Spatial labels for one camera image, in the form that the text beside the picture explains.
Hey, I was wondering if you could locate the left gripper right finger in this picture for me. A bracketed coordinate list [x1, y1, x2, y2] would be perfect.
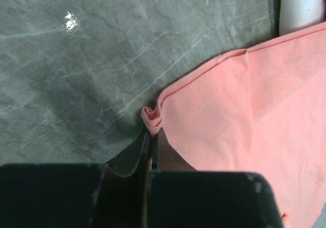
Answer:
[146, 131, 283, 227]

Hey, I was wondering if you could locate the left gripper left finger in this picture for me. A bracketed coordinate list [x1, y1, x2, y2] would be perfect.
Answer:
[1, 130, 150, 227]

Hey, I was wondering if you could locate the salmon pink t-shirt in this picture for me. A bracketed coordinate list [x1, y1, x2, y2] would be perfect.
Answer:
[141, 23, 325, 227]

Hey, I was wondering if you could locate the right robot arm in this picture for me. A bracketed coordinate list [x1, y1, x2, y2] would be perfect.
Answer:
[279, 0, 325, 36]

